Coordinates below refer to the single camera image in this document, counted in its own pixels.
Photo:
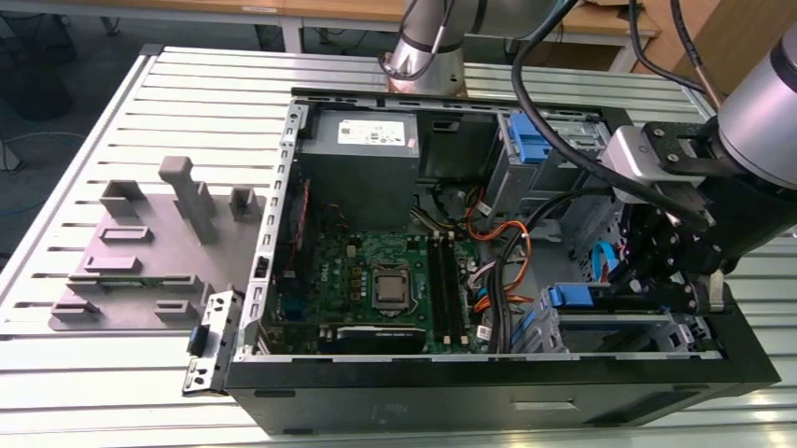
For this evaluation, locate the grey card retention latch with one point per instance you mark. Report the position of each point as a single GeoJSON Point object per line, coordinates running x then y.
{"type": "Point", "coordinates": [218, 322]}

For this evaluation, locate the grey metal disk bay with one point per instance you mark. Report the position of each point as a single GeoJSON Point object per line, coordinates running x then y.
{"type": "Point", "coordinates": [623, 318]}

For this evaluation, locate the grey plastic parts rack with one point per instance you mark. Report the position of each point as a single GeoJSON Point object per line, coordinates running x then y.
{"type": "Point", "coordinates": [155, 242]}

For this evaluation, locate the black CPU socket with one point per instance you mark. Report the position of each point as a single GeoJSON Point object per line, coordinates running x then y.
{"type": "Point", "coordinates": [374, 289]}

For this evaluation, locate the silver CPU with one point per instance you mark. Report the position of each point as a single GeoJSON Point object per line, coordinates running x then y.
{"type": "Point", "coordinates": [392, 287]}

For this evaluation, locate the blue disk carrier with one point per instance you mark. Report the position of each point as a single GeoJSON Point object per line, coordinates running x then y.
{"type": "Point", "coordinates": [524, 140]}

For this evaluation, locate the black RAM slot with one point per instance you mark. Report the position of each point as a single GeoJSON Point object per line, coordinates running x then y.
{"type": "Point", "coordinates": [440, 280]}
{"type": "Point", "coordinates": [457, 280]}

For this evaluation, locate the black graphics card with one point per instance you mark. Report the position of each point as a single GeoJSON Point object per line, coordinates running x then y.
{"type": "Point", "coordinates": [380, 340]}

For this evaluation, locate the green Dell motherboard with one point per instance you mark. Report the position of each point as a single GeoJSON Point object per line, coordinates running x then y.
{"type": "Point", "coordinates": [386, 245]}

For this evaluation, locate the black open PC case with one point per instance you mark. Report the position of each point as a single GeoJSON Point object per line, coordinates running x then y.
{"type": "Point", "coordinates": [436, 401]}

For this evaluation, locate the grey metal drive cage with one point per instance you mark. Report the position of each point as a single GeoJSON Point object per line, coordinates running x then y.
{"type": "Point", "coordinates": [517, 186]}

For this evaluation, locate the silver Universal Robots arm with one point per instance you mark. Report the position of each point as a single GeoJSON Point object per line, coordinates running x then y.
{"type": "Point", "coordinates": [766, 116]}

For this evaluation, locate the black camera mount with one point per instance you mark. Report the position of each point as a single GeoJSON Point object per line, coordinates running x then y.
{"type": "Point", "coordinates": [676, 149]}

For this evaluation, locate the hard disk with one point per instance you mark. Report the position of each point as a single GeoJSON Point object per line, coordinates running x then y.
{"type": "Point", "coordinates": [576, 296]}

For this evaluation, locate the wooden cabinet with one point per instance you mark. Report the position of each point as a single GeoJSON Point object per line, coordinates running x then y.
{"type": "Point", "coordinates": [747, 23]}

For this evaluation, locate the black case fan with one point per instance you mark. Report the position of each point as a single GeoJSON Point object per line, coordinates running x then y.
{"type": "Point", "coordinates": [293, 219]}

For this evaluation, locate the grey power supply unit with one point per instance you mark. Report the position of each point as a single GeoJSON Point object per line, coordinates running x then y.
{"type": "Point", "coordinates": [361, 186]}

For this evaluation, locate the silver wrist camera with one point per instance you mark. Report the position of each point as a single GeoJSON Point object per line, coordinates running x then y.
{"type": "Point", "coordinates": [632, 154]}

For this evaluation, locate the wooden desk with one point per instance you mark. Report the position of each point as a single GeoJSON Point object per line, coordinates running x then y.
{"type": "Point", "coordinates": [604, 25]}

